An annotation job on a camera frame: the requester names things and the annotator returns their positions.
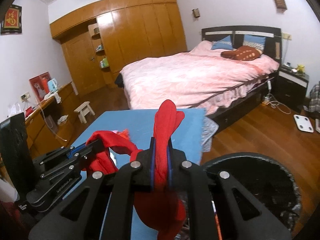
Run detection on red cloth garment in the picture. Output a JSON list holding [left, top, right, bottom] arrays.
[[80, 100, 186, 239]]

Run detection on red plastic bag ball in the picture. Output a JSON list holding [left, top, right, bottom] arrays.
[[117, 129, 130, 141]]

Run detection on black lined trash bin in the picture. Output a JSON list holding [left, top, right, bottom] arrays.
[[179, 151, 303, 240]]

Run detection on wooden side cabinet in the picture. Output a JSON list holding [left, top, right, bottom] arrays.
[[23, 83, 80, 159]]

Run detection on small white wooden stool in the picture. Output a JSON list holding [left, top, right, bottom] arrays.
[[74, 101, 95, 124]]

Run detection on blue table mat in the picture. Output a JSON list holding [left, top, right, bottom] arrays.
[[69, 108, 204, 164]]

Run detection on light blue electric kettle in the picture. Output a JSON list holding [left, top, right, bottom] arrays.
[[47, 79, 59, 93]]

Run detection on red picture box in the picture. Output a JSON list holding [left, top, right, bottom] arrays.
[[29, 72, 52, 102]]

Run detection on wooden wardrobe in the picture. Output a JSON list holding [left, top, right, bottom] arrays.
[[50, 0, 187, 96]]

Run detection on white bathroom scale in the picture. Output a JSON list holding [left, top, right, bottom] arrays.
[[293, 114, 314, 133]]

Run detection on bed with pink duvet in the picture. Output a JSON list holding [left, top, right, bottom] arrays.
[[114, 25, 282, 129]]

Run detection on red white book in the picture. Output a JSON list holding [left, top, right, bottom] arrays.
[[315, 119, 320, 133]]

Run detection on plaid cloth on chair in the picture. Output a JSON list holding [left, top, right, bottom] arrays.
[[303, 82, 320, 113]]

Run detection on black white nightstand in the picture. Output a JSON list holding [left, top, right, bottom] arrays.
[[272, 66, 309, 113]]

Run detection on brown dotted pillow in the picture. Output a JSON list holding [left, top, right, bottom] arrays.
[[221, 46, 262, 61]]

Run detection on left blue pillow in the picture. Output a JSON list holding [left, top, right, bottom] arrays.
[[211, 35, 233, 50]]

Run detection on blue pillow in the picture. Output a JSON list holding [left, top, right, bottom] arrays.
[[242, 34, 266, 51], [211, 35, 233, 50]]

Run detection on yellow plush toy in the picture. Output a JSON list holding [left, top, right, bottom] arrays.
[[296, 64, 305, 75]]

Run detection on right blue pillow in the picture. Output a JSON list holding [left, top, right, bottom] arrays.
[[242, 34, 266, 51]]

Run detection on white power strip cable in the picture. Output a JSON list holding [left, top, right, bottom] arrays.
[[261, 80, 292, 115]]

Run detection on framed red wall picture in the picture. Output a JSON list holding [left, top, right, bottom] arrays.
[[1, 4, 22, 35]]

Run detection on left wall lamp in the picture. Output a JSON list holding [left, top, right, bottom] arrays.
[[192, 8, 201, 18]]

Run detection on wall lamp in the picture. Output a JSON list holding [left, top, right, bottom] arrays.
[[192, 8, 201, 18], [274, 0, 287, 11]]

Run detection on right wall lamp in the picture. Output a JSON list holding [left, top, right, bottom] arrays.
[[274, 0, 287, 11]]

